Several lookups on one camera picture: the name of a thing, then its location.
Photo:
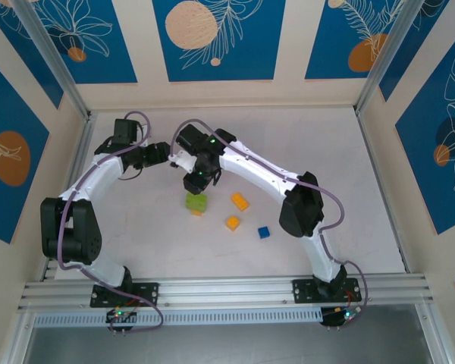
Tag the large green lego brick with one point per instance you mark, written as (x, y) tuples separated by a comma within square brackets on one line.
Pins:
[(196, 201)]

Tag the grey metal plate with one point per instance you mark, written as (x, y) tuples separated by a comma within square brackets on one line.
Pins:
[(231, 345)]

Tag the small blue lego brick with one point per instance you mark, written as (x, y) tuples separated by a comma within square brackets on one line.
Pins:
[(264, 232)]

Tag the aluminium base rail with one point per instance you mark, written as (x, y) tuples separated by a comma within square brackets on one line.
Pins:
[(231, 290)]

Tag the controller circuit board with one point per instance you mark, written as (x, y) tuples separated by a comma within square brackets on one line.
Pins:
[(117, 314), (348, 314)]

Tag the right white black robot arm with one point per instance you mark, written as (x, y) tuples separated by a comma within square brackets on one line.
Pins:
[(250, 167)]

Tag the right controller circuit board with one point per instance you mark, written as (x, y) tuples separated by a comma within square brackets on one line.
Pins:
[(348, 314)]

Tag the left controller circuit board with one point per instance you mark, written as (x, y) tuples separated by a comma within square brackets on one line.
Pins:
[(117, 314)]

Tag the aluminium side rail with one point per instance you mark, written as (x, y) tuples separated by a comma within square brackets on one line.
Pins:
[(381, 189), (84, 140)]

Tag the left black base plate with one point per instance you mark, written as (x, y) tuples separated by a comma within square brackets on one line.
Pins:
[(148, 294)]

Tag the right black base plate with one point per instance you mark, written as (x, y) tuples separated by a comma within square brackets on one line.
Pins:
[(303, 292)]

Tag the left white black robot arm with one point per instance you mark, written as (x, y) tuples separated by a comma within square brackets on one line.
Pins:
[(95, 176)]

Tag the small orange lego brick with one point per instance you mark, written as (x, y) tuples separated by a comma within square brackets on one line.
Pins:
[(233, 222)]

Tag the aluminium corner post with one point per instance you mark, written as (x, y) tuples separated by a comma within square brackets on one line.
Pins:
[(383, 60), (57, 64)]

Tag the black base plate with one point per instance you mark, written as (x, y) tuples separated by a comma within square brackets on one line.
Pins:
[(148, 294), (303, 292)]

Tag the aluminium frame bar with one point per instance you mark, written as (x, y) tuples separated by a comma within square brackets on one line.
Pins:
[(434, 341), (13, 358)]

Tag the long orange lego brick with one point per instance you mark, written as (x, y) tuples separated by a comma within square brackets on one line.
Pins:
[(239, 201)]

